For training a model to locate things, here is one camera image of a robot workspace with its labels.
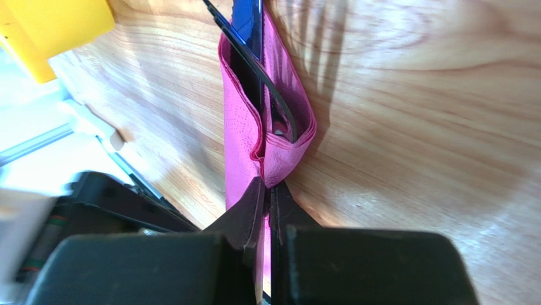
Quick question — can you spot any yellow plastic bin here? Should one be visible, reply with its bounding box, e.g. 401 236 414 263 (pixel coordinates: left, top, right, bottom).
1 0 115 84

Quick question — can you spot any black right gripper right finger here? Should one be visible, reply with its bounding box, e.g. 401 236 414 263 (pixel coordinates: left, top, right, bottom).
269 182 478 304

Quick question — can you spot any pink paper napkin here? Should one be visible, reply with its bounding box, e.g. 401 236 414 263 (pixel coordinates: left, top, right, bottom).
216 5 317 289

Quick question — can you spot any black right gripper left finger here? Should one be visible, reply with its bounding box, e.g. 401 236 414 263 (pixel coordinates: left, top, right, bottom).
25 176 266 305

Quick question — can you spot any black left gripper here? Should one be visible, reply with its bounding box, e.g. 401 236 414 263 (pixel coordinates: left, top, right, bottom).
15 172 199 283

